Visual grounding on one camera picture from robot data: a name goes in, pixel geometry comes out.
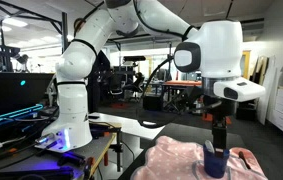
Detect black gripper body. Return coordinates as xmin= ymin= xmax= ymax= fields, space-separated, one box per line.
xmin=202 ymin=95 xmax=237 ymax=126

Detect blue plastic cup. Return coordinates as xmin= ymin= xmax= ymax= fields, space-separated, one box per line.
xmin=202 ymin=143 xmax=231 ymax=179

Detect pink polka dot apron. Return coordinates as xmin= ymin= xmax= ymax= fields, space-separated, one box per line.
xmin=130 ymin=134 xmax=269 ymax=180

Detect orange floor mat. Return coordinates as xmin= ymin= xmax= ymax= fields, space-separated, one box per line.
xmin=201 ymin=112 xmax=233 ymax=126

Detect black floor crate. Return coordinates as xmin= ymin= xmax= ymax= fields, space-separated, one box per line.
xmin=235 ymin=106 xmax=258 ymax=122

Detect black table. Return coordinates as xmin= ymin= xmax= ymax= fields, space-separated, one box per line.
xmin=117 ymin=122 xmax=249 ymax=180

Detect orange background table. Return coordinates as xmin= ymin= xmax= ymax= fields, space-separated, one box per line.
xmin=162 ymin=79 xmax=204 ymax=89

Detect black cube case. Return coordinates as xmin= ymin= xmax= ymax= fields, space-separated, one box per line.
xmin=142 ymin=94 xmax=164 ymax=112

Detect black office chair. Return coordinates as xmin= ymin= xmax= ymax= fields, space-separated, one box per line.
xmin=122 ymin=71 xmax=146 ymax=103

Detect white table top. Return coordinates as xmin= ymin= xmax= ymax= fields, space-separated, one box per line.
xmin=88 ymin=112 xmax=166 ymax=141

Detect cyan LED strip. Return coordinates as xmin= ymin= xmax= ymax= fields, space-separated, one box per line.
xmin=0 ymin=103 xmax=45 ymax=128

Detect black computer monitor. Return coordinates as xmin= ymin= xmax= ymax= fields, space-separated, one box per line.
xmin=0 ymin=71 xmax=55 ymax=122

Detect black studio light rig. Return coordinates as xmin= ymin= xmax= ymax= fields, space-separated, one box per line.
xmin=0 ymin=44 xmax=29 ymax=73

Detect boards leaning on wall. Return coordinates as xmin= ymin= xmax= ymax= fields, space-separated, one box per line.
xmin=251 ymin=54 xmax=278 ymax=126

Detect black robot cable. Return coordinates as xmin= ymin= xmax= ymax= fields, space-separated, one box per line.
xmin=135 ymin=54 xmax=185 ymax=130

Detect black camera on stand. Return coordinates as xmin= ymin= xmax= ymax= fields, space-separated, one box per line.
xmin=122 ymin=55 xmax=147 ymax=63

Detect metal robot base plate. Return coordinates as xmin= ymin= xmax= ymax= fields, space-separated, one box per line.
xmin=34 ymin=128 xmax=122 ymax=158

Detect black frame pole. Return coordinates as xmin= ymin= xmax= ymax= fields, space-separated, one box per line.
xmin=60 ymin=11 xmax=70 ymax=54

